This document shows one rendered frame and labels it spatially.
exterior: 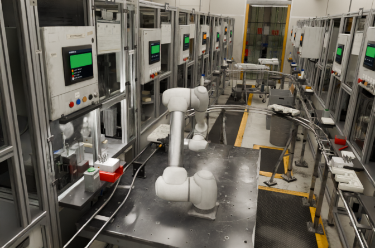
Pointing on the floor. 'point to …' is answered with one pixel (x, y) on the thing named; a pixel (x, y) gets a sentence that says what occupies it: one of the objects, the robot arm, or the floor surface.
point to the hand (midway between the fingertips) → (160, 140)
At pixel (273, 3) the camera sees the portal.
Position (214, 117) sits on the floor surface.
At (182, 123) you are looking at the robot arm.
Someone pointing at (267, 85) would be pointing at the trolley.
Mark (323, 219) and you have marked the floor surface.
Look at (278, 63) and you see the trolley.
